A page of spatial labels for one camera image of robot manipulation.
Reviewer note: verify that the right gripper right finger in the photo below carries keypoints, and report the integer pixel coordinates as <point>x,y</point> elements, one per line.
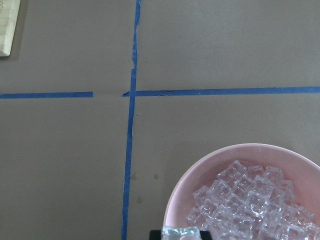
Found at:
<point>205,235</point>

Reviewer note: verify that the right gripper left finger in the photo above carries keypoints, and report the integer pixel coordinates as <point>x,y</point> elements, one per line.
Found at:
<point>155,235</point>

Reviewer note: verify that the single clear ice cube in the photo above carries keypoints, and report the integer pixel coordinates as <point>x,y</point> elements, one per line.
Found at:
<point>178,233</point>

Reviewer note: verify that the pile of ice cubes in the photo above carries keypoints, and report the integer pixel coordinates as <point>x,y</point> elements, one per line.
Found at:
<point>251,203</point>

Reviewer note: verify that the pink bowl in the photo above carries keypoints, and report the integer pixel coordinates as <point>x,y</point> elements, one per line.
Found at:
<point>304,174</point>

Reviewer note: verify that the bamboo cutting board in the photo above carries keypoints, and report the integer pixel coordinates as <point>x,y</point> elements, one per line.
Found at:
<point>9,10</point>

